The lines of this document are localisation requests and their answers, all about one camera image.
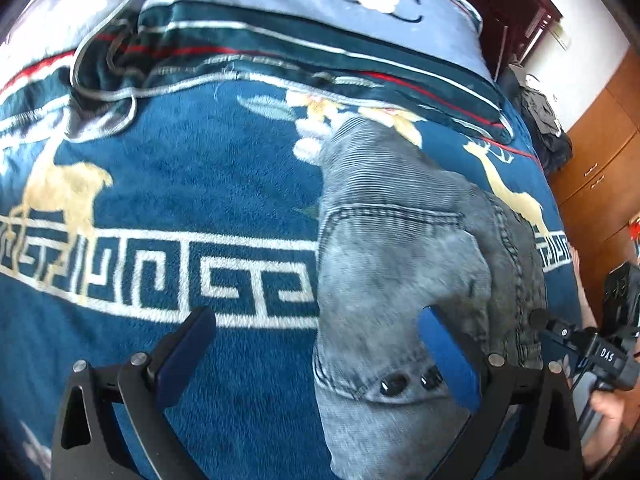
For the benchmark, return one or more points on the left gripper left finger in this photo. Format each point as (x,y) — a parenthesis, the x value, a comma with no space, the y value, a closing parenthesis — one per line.
(88,442)

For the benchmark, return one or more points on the grey denim pants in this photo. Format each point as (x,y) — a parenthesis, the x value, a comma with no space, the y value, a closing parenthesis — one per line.
(397,234)

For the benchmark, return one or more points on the brown wooden wardrobe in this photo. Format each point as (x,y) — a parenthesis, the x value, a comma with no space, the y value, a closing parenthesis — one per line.
(598,189)

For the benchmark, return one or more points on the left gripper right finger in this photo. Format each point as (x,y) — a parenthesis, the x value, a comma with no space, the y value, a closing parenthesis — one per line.
(522,421)

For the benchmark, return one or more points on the blue patterned bed blanket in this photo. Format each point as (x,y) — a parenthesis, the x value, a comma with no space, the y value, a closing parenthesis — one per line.
(209,199)

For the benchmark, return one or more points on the black jacket pile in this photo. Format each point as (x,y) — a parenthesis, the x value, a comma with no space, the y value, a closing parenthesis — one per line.
(551,143)

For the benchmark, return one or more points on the bare foot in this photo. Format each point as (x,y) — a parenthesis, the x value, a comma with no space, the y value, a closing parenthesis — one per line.
(588,318)

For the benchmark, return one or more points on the right hand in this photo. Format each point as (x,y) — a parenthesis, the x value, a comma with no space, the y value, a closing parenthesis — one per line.
(606,441)

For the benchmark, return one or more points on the light blue striped pillow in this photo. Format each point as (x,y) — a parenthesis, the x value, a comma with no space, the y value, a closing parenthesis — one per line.
(421,55)

